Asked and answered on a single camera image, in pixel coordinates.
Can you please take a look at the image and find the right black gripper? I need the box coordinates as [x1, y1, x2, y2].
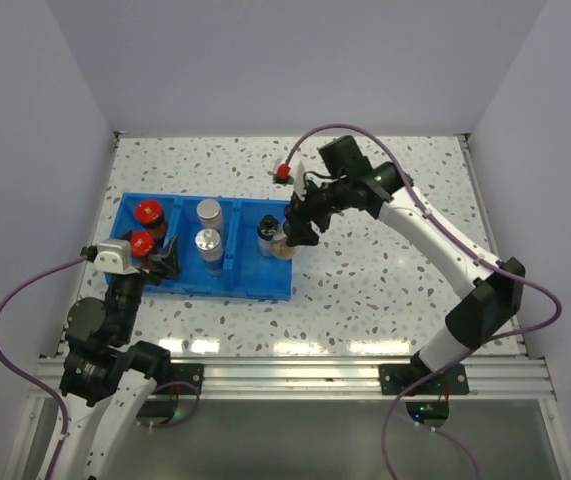
[284, 173, 351, 246]

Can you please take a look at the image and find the red-lid sauce jar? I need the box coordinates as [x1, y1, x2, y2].
[134, 199, 167, 242]
[129, 230, 157, 260]

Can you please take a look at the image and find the black-cap brown spice grinder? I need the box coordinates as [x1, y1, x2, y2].
[271, 223, 297, 260]

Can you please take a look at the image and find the black-cap white powder grinder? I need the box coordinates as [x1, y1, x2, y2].
[257, 214, 280, 258]

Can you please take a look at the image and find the silver-lid blue-label spice jar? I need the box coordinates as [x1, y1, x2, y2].
[195, 228, 225, 276]

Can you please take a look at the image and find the silver-lid white spice jar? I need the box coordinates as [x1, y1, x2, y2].
[196, 198, 225, 236]

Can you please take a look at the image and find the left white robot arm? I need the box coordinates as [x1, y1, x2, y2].
[38, 237, 180, 479]

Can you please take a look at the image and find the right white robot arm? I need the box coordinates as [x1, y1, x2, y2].
[273, 135, 525, 393]

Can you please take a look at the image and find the blue plastic divided bin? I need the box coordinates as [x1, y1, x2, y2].
[110, 193, 293, 300]

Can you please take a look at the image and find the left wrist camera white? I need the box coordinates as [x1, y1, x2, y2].
[93, 239, 137, 275]

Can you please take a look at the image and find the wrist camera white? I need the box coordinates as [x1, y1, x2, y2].
[272, 160, 307, 200]
[93, 239, 137, 275]

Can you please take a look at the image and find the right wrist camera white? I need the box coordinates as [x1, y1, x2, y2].
[272, 160, 307, 200]

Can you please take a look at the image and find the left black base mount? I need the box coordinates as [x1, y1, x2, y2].
[156, 363, 205, 396]

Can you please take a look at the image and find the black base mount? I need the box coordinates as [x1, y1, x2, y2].
[378, 363, 470, 396]
[156, 363, 205, 396]

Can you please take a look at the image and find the aluminium front rail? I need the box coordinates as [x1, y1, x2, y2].
[29, 354, 559, 401]

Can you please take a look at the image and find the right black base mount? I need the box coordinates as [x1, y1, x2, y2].
[378, 363, 470, 396]

